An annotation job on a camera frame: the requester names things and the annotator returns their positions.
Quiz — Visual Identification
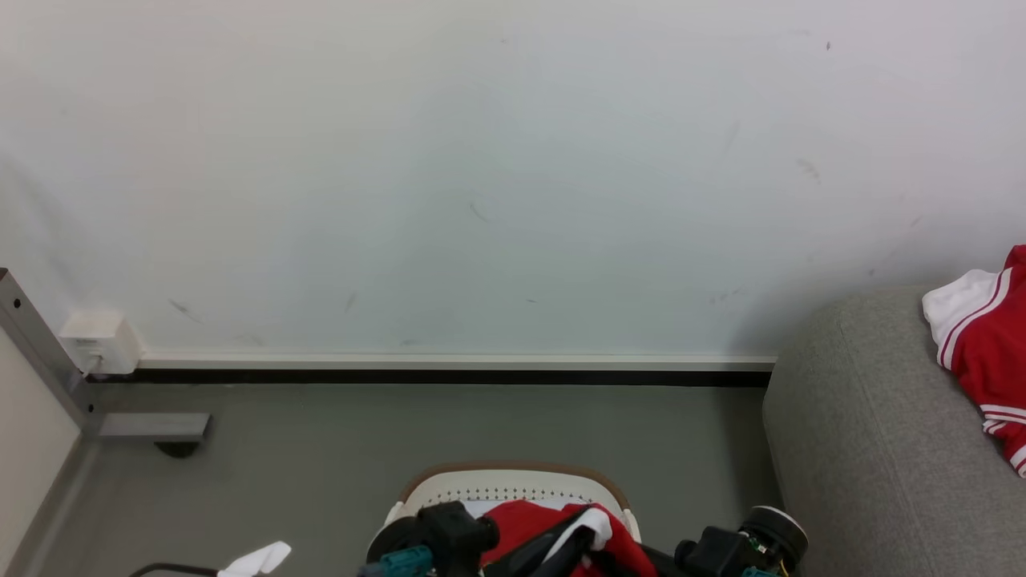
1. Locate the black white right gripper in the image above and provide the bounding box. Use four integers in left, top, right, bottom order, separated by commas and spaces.
635, 505, 809, 577

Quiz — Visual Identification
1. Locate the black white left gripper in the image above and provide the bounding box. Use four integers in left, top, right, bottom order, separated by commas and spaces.
357, 501, 598, 577

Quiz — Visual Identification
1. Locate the red and white jacket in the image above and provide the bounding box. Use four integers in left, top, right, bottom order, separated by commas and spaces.
479, 500, 658, 577

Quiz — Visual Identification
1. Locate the red jacket with striped cuffs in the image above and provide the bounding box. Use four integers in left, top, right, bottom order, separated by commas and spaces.
922, 244, 1026, 479

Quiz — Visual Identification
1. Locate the grey fabric sofa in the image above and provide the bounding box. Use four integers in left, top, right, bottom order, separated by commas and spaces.
761, 287, 1026, 577

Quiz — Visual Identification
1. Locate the white laundry basket brown rim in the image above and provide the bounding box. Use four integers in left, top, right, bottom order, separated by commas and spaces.
366, 462, 642, 577

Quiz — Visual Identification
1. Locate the white and black baseboard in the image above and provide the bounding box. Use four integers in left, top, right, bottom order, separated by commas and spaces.
88, 353, 777, 389

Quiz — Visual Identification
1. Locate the white crumpled cloth piece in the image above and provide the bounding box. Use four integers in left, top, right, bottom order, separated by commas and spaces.
216, 541, 293, 577

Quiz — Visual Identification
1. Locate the beige partition panel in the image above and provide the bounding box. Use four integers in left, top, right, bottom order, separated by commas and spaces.
0, 329, 81, 546

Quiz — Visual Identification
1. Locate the thin black cable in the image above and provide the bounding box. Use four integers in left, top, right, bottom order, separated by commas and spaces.
128, 563, 221, 577

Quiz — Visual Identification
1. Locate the grey metal frame leg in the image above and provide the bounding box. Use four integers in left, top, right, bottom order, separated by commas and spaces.
0, 268, 211, 443

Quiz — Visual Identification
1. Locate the white wall socket box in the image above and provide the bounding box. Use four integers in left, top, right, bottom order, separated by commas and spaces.
59, 309, 143, 377

